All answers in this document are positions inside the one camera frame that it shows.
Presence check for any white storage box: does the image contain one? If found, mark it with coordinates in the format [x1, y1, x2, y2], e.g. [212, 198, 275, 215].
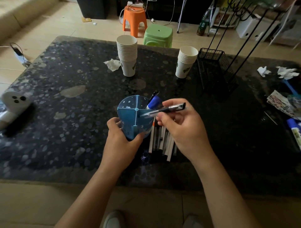
[236, 14, 281, 43]

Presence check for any thin metal needle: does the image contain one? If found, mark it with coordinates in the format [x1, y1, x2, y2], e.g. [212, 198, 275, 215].
[264, 111, 278, 125]

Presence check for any white power strip with cable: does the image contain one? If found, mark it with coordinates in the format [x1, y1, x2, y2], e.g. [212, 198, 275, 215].
[9, 43, 32, 68]

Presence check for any short stack of paper cups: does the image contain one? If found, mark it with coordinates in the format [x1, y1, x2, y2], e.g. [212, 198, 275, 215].
[175, 46, 199, 79]

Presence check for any black clear gel pen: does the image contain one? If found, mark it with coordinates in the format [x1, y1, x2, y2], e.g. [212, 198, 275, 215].
[140, 102, 186, 118]

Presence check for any person's shoe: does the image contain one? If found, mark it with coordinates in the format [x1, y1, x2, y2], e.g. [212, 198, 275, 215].
[103, 210, 125, 228]
[183, 215, 204, 228]

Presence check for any person's left hand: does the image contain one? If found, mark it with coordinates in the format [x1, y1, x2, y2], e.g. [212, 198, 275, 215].
[101, 117, 144, 174]

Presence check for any pile of white pens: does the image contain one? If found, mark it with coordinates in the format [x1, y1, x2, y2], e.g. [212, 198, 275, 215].
[148, 117, 178, 162]

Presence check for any green glass bottle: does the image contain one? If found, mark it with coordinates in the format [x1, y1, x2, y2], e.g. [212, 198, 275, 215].
[197, 7, 212, 36]

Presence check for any person's right hand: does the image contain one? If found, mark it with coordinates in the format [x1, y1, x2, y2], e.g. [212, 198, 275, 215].
[156, 98, 212, 163]

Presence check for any tall stack of paper cups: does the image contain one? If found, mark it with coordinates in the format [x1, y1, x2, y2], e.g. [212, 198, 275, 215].
[116, 35, 138, 77]

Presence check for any black pen with clip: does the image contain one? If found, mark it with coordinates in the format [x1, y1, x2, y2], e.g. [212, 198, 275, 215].
[148, 90, 160, 104]

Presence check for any person's right forearm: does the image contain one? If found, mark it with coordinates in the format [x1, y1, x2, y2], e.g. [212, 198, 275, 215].
[192, 150, 261, 228]

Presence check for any blue plastic handle tool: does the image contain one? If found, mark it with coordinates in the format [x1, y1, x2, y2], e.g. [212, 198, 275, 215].
[282, 79, 301, 97]

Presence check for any blue and white glue stick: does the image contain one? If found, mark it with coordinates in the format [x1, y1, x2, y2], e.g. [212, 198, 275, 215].
[286, 118, 301, 151]

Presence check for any patterned paper pack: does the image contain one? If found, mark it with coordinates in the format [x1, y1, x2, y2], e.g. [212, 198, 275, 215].
[267, 90, 301, 121]

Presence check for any black cabinet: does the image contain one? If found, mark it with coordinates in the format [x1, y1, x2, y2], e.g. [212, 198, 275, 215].
[76, 0, 110, 20]

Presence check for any blue capped white marker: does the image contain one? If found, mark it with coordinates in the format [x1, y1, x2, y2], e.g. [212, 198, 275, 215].
[146, 95, 162, 110]

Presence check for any metal stand leg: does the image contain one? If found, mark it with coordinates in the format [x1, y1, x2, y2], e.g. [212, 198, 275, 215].
[177, 0, 188, 34]

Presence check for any crumpled white tissue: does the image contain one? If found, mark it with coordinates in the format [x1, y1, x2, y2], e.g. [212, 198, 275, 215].
[257, 66, 272, 77]
[103, 59, 122, 72]
[276, 66, 300, 80]

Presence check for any person's left shoe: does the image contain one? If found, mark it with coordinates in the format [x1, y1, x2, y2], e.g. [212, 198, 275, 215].
[103, 210, 125, 228]

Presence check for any black wire rack stand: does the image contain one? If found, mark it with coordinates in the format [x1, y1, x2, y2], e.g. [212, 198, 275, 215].
[197, 0, 286, 92]

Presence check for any orange plastic stool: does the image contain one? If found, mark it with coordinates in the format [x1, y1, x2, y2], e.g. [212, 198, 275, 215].
[122, 6, 148, 38]

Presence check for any person's right shoe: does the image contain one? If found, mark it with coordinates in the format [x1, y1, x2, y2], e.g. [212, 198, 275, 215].
[183, 215, 204, 228]

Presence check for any white handheld device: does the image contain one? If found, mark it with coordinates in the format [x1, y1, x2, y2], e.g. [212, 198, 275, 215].
[0, 90, 34, 131]

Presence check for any blue divided pen holder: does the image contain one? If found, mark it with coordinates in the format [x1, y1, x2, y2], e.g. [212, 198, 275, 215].
[117, 95, 154, 141]

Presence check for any green plastic stool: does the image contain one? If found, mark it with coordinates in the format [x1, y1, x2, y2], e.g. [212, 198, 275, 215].
[143, 24, 174, 48]

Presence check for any person's left forearm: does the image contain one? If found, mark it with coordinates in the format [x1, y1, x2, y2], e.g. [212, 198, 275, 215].
[55, 164, 123, 228]

